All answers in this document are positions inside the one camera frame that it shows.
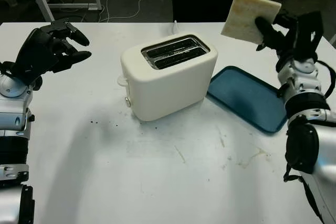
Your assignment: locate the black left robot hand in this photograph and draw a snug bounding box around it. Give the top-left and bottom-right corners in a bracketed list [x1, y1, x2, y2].
[15, 18, 92, 73]

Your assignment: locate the white toaster power cord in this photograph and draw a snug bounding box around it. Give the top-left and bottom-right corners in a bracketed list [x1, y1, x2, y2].
[171, 20, 181, 36]

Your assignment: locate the blue rectangular tray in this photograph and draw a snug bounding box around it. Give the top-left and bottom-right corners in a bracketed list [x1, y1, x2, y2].
[206, 66, 289, 136]

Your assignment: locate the pale toast slice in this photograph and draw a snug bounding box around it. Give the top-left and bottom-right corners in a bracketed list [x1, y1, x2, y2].
[220, 0, 282, 45]

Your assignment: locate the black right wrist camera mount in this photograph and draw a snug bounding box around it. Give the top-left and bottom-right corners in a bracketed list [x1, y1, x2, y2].
[298, 10, 324, 51]

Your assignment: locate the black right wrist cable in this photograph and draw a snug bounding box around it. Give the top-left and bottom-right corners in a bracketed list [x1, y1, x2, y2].
[316, 60, 336, 99]

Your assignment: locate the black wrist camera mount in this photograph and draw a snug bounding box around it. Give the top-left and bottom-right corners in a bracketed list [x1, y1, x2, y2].
[298, 10, 324, 51]
[12, 42, 60, 84]

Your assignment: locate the cream white two-slot toaster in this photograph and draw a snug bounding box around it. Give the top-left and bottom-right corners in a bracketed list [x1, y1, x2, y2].
[115, 34, 219, 122]

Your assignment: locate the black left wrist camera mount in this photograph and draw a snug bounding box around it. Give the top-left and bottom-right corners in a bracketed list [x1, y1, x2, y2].
[12, 42, 60, 84]

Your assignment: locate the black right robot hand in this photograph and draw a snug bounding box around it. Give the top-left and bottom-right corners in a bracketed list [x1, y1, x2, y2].
[254, 13, 317, 63]

